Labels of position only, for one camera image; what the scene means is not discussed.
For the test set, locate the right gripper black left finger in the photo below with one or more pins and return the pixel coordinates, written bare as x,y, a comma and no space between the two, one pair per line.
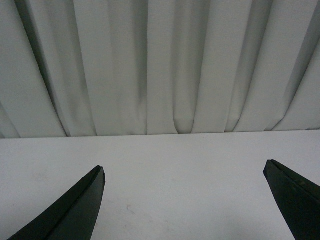
73,216

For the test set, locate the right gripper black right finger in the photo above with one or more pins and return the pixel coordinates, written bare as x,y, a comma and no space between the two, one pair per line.
297,198

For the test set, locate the white pleated curtain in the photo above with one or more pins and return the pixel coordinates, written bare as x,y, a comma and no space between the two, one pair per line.
78,68

